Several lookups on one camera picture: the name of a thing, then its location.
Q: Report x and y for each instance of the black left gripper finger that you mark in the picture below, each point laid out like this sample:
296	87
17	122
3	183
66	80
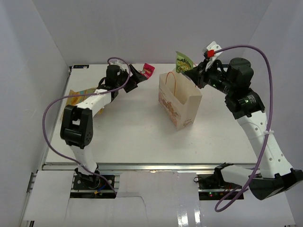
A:
138	78
134	71

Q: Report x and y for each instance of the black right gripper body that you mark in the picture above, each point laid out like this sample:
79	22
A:
204	76

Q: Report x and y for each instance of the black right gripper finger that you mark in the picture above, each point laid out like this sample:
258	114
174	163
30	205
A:
200	67
194	76

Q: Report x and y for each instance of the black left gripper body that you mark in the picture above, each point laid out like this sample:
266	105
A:
126	87

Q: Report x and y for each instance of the red snack packet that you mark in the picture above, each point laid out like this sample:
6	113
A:
147	71

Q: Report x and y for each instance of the green gummy snack packet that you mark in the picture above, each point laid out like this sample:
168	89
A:
183	62

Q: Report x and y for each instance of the tan chips bag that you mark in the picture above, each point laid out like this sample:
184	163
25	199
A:
78	98

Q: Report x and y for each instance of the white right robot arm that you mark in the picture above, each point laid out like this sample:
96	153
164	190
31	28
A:
275	174

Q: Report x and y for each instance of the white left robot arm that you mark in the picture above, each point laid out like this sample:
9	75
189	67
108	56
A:
77	120

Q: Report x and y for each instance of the left blue table label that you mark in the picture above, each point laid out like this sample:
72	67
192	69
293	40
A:
80	66

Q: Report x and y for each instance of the right black base electronics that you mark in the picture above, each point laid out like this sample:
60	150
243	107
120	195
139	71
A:
210	190

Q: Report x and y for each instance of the black base electronics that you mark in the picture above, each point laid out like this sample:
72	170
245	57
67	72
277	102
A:
210	190
92	187

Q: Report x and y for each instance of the left black base electronics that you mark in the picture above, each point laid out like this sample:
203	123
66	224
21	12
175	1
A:
92	187

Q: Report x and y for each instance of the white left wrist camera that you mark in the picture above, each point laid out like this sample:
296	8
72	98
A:
118	63

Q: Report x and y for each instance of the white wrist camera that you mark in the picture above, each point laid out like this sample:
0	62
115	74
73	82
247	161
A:
118	63
211	53

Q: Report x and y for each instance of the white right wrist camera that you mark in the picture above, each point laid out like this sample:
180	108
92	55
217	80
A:
211	53

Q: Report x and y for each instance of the beige paper bag orange handles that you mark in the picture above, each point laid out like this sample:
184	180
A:
179	97

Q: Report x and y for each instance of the aluminium table front rail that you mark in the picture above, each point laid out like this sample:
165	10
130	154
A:
136	167

